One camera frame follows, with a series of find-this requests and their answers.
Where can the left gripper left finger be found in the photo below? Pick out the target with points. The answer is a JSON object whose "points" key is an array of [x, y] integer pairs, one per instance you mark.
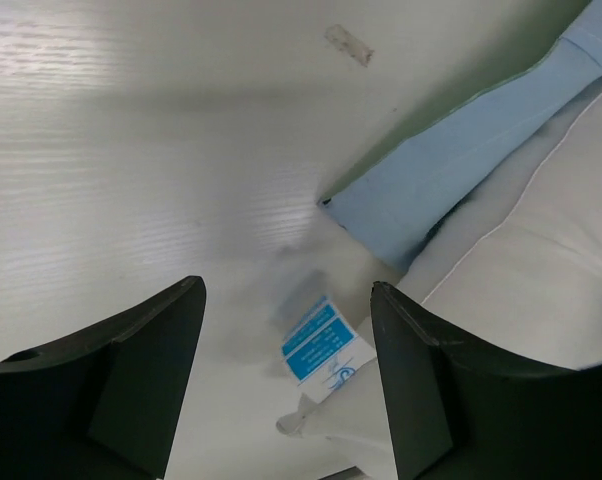
{"points": [[105, 401]]}

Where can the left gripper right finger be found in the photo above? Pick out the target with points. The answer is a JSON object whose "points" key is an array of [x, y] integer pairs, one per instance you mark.
{"points": [[459, 407]]}

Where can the white pillow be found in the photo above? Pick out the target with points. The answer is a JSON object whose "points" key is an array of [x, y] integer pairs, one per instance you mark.
{"points": [[519, 265]]}

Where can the light blue pillowcase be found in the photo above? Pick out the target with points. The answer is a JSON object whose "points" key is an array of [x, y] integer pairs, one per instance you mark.
{"points": [[392, 205]]}

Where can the blue white pillow tag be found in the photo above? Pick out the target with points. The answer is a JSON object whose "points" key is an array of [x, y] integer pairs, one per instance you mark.
{"points": [[322, 351]]}

